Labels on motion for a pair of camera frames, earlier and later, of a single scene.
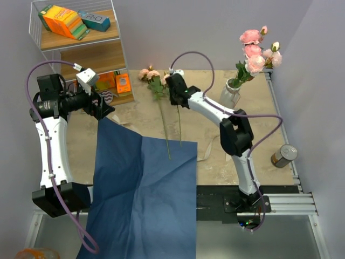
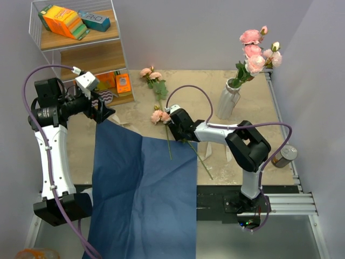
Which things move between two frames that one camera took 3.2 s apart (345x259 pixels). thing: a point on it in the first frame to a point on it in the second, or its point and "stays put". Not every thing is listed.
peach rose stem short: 165,82 to 159,116
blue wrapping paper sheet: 143,203 stays put
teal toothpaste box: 95,21 stays put
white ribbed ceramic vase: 229,95 stays put
